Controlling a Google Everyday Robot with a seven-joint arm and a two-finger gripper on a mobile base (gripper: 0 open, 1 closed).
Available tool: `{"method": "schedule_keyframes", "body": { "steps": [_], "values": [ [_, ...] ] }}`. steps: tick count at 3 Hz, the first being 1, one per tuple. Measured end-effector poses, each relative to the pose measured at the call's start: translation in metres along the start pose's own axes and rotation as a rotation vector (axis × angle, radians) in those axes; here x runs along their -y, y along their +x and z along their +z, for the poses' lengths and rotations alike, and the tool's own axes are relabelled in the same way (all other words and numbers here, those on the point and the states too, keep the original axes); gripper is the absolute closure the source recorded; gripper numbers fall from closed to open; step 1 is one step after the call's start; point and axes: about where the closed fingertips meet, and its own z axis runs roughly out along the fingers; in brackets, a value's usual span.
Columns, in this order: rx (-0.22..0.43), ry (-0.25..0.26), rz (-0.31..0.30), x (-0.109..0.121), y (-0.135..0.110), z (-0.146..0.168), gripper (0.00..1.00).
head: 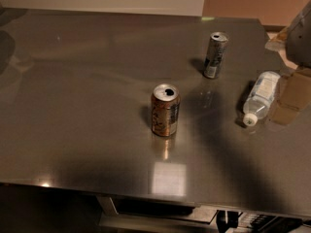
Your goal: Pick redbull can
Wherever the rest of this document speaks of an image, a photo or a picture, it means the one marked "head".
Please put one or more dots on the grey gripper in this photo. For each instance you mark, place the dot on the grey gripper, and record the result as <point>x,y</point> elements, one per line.
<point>299,39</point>

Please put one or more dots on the slim silver redbull can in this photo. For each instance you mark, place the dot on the slim silver redbull can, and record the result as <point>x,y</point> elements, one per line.
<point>215,54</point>

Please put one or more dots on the orange soda can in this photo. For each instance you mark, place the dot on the orange soda can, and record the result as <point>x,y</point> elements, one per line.
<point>165,101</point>

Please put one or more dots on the clear plastic water bottle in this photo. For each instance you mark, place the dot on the clear plastic water bottle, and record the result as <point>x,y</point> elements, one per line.
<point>260,98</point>

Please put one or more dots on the shelf under table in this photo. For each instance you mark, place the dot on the shelf under table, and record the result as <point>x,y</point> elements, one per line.
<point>124,215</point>

